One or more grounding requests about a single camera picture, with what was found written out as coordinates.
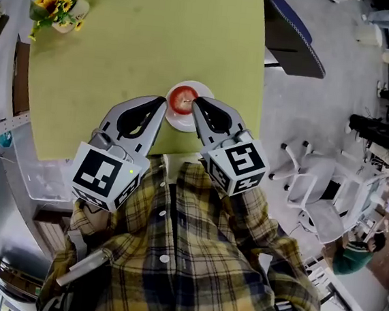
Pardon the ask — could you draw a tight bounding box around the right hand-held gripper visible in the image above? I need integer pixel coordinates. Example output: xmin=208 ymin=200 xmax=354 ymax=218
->
xmin=183 ymin=95 xmax=277 ymax=201

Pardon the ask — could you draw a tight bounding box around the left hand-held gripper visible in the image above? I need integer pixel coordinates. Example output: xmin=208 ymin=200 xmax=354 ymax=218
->
xmin=68 ymin=88 xmax=169 ymax=218

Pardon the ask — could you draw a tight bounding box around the white round plate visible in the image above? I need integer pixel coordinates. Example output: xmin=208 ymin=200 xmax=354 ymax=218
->
xmin=162 ymin=78 xmax=217 ymax=135

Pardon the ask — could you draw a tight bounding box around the red apple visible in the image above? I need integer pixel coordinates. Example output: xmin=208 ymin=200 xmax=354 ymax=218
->
xmin=168 ymin=84 xmax=200 ymax=117

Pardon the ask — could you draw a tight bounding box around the person's right forearm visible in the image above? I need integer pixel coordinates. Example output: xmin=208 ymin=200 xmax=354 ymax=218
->
xmin=222 ymin=183 xmax=283 ymax=242

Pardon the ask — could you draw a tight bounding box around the person's left forearm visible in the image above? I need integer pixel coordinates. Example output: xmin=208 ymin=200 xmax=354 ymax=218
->
xmin=67 ymin=198 xmax=122 ymax=247

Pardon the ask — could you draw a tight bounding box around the dark chair with blue edge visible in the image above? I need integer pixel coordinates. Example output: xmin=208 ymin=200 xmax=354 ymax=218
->
xmin=256 ymin=0 xmax=334 ymax=80

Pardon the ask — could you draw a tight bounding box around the clear plastic storage bin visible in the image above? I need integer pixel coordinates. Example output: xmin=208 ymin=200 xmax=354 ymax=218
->
xmin=4 ymin=129 xmax=81 ymax=205

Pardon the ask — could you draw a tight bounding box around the white office chair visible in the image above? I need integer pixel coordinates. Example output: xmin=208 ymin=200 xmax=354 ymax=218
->
xmin=262 ymin=137 xmax=358 ymax=248

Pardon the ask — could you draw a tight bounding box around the white flower pot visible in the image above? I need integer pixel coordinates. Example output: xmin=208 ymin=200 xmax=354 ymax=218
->
xmin=50 ymin=0 xmax=92 ymax=37

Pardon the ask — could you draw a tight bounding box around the brown wooden panel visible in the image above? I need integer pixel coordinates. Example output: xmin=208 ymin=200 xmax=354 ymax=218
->
xmin=8 ymin=33 xmax=38 ymax=118

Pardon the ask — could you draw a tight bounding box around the yellow plaid shirt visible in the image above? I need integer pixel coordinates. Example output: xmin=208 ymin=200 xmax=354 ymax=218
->
xmin=35 ymin=142 xmax=336 ymax=311

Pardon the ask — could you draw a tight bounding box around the black equipment desk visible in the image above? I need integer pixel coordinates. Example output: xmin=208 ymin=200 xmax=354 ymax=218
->
xmin=345 ymin=112 xmax=389 ymax=154

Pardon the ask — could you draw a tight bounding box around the white desk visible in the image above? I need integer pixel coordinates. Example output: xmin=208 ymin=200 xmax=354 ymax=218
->
xmin=323 ymin=163 xmax=389 ymax=246

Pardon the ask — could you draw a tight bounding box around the white cylindrical bin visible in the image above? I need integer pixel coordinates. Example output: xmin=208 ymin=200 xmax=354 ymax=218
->
xmin=354 ymin=21 xmax=386 ymax=46

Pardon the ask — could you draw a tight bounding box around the stainless steel bin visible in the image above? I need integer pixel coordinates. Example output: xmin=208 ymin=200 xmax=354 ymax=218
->
xmin=0 ymin=256 xmax=48 ymax=304

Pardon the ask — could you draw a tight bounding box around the white perforated shelf rail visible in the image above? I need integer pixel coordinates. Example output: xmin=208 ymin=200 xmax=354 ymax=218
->
xmin=0 ymin=108 xmax=32 ymax=152

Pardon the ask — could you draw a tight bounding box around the grey shoulder strap with buckle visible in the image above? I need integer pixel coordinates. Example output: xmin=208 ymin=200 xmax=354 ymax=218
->
xmin=55 ymin=228 xmax=112 ymax=291

